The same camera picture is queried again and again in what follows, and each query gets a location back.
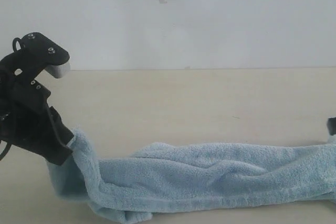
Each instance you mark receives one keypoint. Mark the light blue terry towel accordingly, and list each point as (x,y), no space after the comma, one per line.
(162,178)

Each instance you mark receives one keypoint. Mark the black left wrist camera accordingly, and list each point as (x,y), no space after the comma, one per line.
(32,54)

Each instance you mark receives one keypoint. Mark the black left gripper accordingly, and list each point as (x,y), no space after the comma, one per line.
(28,122)

